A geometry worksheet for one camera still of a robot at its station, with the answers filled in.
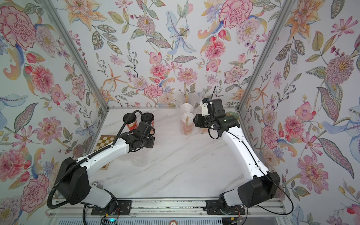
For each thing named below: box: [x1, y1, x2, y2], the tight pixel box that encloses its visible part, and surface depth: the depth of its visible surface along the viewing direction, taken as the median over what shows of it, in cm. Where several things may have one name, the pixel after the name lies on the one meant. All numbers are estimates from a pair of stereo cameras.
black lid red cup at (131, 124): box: [122, 112, 139, 131], surface depth 95 cm
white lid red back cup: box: [180, 112, 195, 136], surface depth 95 cm
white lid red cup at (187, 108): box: [181, 102, 194, 113], surface depth 99 cm
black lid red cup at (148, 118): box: [140, 112, 155, 127], surface depth 94 cm
